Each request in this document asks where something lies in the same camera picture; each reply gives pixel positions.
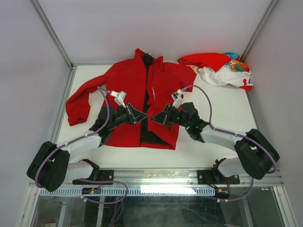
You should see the slotted grey cable duct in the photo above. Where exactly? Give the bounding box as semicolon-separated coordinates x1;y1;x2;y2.
40;185;215;197

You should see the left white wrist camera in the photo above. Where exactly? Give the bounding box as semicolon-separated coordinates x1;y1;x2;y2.
110;91;126;108

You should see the left aluminium corner post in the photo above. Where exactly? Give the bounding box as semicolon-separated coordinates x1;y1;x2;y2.
29;0;73;69

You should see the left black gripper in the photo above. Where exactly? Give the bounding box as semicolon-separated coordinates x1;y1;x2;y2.
108;103;147;130

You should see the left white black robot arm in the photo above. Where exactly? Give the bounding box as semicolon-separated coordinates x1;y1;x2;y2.
27;104;148;192

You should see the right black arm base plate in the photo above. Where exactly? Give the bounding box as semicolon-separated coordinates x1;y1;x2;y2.
196;169;240;185

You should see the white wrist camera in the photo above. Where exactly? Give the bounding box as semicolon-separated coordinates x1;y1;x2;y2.
110;91;126;108
171;89;183;109

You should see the right aluminium corner post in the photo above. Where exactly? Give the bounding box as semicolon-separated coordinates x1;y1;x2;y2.
240;0;280;62

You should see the red white printed garment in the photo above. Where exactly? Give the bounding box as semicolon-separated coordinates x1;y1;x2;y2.
177;52;253;91

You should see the red zip jacket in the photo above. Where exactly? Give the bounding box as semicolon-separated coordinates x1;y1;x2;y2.
65;49;196;149

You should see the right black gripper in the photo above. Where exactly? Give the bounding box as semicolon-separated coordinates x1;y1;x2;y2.
151;104;190;128

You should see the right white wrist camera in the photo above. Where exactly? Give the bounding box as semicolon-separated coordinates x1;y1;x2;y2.
171;89;183;109

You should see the aluminium corner post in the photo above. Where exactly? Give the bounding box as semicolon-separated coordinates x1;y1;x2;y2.
240;0;280;62
29;0;73;69

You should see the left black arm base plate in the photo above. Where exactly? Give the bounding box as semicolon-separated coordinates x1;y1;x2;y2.
72;169;114;185

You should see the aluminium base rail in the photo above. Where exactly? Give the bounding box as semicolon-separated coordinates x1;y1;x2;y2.
29;167;285;187

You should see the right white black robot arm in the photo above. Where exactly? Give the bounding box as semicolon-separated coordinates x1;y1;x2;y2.
152;102;280;183

